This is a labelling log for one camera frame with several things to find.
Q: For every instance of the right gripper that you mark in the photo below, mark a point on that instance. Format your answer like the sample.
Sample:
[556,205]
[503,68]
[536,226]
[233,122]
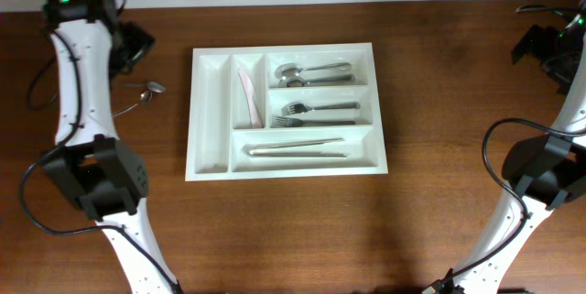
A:
[529,43]

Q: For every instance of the large metal spoon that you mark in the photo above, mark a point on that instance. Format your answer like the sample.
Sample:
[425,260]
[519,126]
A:
[300,82]
[289,70]

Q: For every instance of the small metal teaspoon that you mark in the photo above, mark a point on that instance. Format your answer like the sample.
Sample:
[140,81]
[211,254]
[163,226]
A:
[145,97]
[155,87]

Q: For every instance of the metal tongs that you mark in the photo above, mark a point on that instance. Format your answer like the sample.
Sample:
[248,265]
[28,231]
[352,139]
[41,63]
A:
[296,149]

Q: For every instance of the white plastic cutlery tray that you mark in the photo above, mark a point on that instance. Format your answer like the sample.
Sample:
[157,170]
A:
[220,127]

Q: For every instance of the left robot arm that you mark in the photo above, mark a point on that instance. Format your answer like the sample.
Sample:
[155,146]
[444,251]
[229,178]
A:
[97,173]

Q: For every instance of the metal fork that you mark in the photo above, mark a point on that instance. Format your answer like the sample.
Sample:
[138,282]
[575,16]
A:
[295,122]
[302,108]

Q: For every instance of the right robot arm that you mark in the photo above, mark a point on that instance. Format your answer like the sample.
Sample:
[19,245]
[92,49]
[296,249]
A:
[539,174]

